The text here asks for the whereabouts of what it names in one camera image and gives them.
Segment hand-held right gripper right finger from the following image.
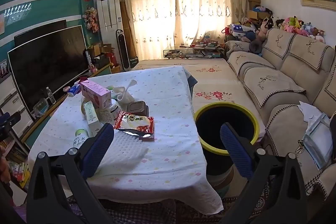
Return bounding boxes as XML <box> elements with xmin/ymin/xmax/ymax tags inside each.
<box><xmin>220</xmin><ymin>123</ymin><xmax>307</xmax><ymax>224</ymax></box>

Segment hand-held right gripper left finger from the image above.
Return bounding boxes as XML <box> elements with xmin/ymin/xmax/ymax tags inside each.
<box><xmin>26</xmin><ymin>123</ymin><xmax>115</xmax><ymax>224</ymax></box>

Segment green label bottle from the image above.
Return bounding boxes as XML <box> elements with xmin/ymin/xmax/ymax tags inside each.
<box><xmin>72</xmin><ymin>129</ymin><xmax>91</xmax><ymax>149</ymax></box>

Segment white foam sheet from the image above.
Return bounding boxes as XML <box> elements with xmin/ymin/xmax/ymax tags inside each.
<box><xmin>100</xmin><ymin>130</ymin><xmax>150</xmax><ymax>169</ymax></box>

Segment white blue toothpaste tube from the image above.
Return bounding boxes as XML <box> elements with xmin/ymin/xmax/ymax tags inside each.
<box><xmin>83</xmin><ymin>101</ymin><xmax>102</xmax><ymax>136</ymax></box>

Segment white printed plastic bowl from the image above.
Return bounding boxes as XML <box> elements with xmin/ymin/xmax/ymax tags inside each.
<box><xmin>98</xmin><ymin>98</ymin><xmax>122</xmax><ymax>125</ymax></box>

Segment black yellow-rimmed trash bin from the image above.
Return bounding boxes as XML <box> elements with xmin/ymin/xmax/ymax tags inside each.
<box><xmin>194</xmin><ymin>102</ymin><xmax>260</xmax><ymax>184</ymax></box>

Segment red snack packet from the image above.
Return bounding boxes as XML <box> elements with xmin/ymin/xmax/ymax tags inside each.
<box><xmin>113</xmin><ymin>110</ymin><xmax>155</xmax><ymax>141</ymax></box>

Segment pink carton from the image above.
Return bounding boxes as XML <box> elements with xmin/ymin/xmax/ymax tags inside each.
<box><xmin>80</xmin><ymin>80</ymin><xmax>112</xmax><ymax>109</ymax></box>

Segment brown plastic tray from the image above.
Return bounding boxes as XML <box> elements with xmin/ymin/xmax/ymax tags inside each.
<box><xmin>127</xmin><ymin>101</ymin><xmax>150</xmax><ymax>117</ymax></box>

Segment white paper towel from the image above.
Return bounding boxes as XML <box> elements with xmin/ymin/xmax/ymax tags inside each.
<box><xmin>112</xmin><ymin>80</ymin><xmax>138</xmax><ymax>104</ymax></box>

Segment glass bowl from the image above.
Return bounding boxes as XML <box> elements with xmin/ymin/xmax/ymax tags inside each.
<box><xmin>33</xmin><ymin>98</ymin><xmax>49</xmax><ymax>117</ymax></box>

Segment beige round tub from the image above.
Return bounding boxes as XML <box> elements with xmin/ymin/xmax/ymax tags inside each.
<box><xmin>207</xmin><ymin>169</ymin><xmax>235</xmax><ymax>198</ymax></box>

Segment shelf of books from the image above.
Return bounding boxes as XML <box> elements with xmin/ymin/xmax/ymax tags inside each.
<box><xmin>0</xmin><ymin>132</ymin><xmax>30</xmax><ymax>188</ymax></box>

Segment clear water bottle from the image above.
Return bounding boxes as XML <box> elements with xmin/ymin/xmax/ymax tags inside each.
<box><xmin>46</xmin><ymin>87</ymin><xmax>56</xmax><ymax>105</ymax></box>

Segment patterned rug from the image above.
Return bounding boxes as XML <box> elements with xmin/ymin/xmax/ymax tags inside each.
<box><xmin>66</xmin><ymin>179</ymin><xmax>276</xmax><ymax>224</ymax></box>

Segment blue tissue packet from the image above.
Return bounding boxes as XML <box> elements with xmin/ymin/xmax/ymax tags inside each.
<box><xmin>67</xmin><ymin>84</ymin><xmax>82</xmax><ymax>96</ymax></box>

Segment black curved television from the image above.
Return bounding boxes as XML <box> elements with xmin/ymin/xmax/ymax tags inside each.
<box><xmin>7</xmin><ymin>25</ymin><xmax>90</xmax><ymax>111</ymax></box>

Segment floral bed sheet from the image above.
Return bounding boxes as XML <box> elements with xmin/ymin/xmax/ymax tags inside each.
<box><xmin>131</xmin><ymin>58</ymin><xmax>265</xmax><ymax>140</ymax></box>

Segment white dotted tablecloth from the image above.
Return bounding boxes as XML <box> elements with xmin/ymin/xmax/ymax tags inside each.
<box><xmin>28</xmin><ymin>65</ymin><xmax>223</xmax><ymax>211</ymax></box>

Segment papers and plastic folder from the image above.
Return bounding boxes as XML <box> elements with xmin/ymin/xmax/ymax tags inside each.
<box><xmin>301</xmin><ymin>112</ymin><xmax>334</xmax><ymax>170</ymax></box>

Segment grey blue under cloth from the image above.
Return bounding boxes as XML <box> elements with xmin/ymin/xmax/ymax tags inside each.
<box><xmin>185</xmin><ymin>70</ymin><xmax>199</xmax><ymax>88</ymax></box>

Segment crumpled white paper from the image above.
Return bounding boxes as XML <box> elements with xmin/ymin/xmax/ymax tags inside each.
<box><xmin>298</xmin><ymin>101</ymin><xmax>326</xmax><ymax>122</ymax></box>

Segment tall black printed carton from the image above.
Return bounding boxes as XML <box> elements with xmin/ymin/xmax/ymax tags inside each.
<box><xmin>83</xmin><ymin>49</ymin><xmax>92</xmax><ymax>69</ymax></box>

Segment open cardboard boxes pile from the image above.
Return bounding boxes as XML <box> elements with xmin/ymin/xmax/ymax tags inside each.
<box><xmin>87</xmin><ymin>43</ymin><xmax>117</xmax><ymax>67</ymax></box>

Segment black flat television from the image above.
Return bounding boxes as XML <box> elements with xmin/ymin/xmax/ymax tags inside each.
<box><xmin>14</xmin><ymin>20</ymin><xmax>67</xmax><ymax>47</ymax></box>

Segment beige sofa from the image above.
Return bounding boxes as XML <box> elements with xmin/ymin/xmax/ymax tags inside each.
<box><xmin>224</xmin><ymin>27</ymin><xmax>336</xmax><ymax>201</ymax></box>

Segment black tower fan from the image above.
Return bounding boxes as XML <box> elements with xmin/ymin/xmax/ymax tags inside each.
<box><xmin>115</xmin><ymin>29</ymin><xmax>130</xmax><ymax>72</ymax></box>

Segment grey round cushion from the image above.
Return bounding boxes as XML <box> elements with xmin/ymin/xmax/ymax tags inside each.
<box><xmin>248</xmin><ymin>39</ymin><xmax>263</xmax><ymax>54</ymax></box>

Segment pile of books and clutter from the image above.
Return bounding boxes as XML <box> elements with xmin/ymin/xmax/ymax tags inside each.
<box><xmin>181</xmin><ymin>39</ymin><xmax>223</xmax><ymax>58</ymax></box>

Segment glass coffee table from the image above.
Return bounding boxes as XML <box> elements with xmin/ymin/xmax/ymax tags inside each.
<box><xmin>163</xmin><ymin>47</ymin><xmax>223</xmax><ymax>59</ymax></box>

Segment tall brown cardboard box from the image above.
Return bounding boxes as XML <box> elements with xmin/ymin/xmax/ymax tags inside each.
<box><xmin>120</xmin><ymin>1</ymin><xmax>137</xmax><ymax>59</ymax></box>

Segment pink plush bear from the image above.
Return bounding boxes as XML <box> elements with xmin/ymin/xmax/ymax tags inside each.
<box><xmin>256</xmin><ymin>21</ymin><xmax>269</xmax><ymax>38</ymax></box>

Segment white standing air conditioner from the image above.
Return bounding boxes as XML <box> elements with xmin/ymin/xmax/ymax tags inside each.
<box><xmin>96</xmin><ymin>0</ymin><xmax>124</xmax><ymax>73</ymax></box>

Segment row of plush toys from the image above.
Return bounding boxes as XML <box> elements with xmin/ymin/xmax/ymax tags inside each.
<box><xmin>274</xmin><ymin>16</ymin><xmax>326</xmax><ymax>43</ymax></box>

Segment stack of cardboard boxes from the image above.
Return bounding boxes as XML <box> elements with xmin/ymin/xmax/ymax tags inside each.
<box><xmin>247</xmin><ymin>0</ymin><xmax>271</xmax><ymax>20</ymax></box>

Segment cream embroidered curtain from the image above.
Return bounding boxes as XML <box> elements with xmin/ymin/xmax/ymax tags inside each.
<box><xmin>117</xmin><ymin>0</ymin><xmax>248</xmax><ymax>62</ymax></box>

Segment small photo frame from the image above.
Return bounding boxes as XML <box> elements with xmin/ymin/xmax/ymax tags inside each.
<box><xmin>0</xmin><ymin>59</ymin><xmax>9</xmax><ymax>77</ymax></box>

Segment artificial flower wall decoration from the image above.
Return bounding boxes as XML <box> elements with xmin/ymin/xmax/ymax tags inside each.
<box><xmin>83</xmin><ymin>5</ymin><xmax>99</xmax><ymax>33</ymax></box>

